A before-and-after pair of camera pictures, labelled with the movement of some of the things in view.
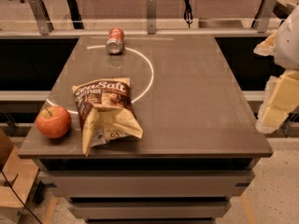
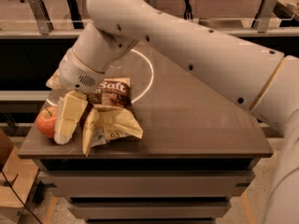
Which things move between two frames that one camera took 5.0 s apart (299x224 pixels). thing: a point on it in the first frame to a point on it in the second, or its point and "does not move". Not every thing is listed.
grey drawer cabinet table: [200, 145] does not move
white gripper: [288, 42] to [77, 74]
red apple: [53, 121] does not move
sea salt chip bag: [106, 112] does not move
